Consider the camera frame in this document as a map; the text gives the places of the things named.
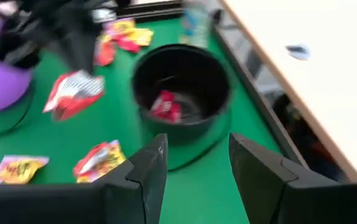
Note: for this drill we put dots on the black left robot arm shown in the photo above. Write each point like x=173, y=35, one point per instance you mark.
x=16, y=43

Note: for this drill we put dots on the light wooden desk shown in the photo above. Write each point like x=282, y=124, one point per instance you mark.
x=321, y=77

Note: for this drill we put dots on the pink yellow Sour Patch pack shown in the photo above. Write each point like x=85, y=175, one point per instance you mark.
x=17, y=169

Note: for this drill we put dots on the black aluminium rig frame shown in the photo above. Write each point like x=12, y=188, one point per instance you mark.
x=260, y=102

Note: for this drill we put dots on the black pumpkin face bucket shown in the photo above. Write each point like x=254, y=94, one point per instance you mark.
x=197, y=68

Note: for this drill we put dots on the red KitKat candy pack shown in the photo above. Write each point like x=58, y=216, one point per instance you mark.
x=165, y=107
x=72, y=96
x=91, y=157
x=128, y=45

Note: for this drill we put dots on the grey round desk grommet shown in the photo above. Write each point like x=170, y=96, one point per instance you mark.
x=298, y=51

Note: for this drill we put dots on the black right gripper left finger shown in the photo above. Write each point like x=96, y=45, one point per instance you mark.
x=119, y=202

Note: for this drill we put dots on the candy packets beside purple bucket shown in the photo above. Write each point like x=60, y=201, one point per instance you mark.
x=105, y=55

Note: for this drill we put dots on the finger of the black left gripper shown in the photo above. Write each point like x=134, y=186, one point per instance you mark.
x=86, y=49
x=70, y=49

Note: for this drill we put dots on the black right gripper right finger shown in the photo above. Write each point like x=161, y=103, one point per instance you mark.
x=290, y=202

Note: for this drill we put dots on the Windex spray bottle red trigger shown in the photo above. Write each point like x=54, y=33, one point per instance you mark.
x=193, y=25

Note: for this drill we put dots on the green table mat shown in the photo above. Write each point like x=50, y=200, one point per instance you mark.
x=72, y=133

